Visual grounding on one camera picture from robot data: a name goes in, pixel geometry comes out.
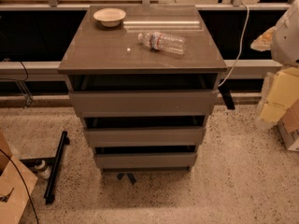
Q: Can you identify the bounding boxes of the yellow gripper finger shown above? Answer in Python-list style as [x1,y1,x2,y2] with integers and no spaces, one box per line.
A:
[250,27,276,51]

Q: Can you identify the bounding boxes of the grey bottom drawer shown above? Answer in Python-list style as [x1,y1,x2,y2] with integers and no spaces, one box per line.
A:
[93,153,197,169]

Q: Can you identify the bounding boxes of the grey drawer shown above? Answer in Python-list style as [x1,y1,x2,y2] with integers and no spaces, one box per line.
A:
[69,91,217,118]
[93,153,197,169]
[83,127,206,147]

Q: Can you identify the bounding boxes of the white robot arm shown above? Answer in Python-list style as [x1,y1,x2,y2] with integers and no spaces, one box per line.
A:
[250,0,299,67]

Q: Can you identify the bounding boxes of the grey top drawer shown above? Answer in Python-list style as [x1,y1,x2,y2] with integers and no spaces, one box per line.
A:
[69,91,217,118]

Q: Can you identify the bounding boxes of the grey drawer cabinet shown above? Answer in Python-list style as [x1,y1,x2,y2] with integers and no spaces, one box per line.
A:
[58,4,227,172]

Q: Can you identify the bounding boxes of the grey middle drawer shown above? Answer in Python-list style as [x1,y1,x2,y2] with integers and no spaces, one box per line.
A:
[83,127,206,147]

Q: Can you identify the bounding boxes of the black table leg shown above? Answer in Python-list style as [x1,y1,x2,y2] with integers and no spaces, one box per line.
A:
[218,85,235,110]

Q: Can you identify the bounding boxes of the right cardboard box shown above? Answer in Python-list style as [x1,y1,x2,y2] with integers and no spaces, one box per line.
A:
[278,100,299,152]

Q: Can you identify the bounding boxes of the cardboard box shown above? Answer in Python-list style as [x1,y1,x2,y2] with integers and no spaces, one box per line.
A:
[0,132,37,224]
[278,100,299,152]

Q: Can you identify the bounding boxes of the clear plastic water bottle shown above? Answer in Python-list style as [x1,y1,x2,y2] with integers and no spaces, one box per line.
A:
[138,31,187,55]

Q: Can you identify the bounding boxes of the white bowl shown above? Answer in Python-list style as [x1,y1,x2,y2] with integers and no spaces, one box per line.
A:
[93,8,126,27]

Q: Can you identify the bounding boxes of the black metal bar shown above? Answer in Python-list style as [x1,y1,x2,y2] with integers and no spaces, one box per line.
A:
[44,131,70,204]

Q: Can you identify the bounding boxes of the small white bottle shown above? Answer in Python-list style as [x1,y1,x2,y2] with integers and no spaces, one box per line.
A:
[35,160,51,179]

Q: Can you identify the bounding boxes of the left cardboard box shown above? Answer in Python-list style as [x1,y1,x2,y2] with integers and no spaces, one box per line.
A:
[0,132,37,224]

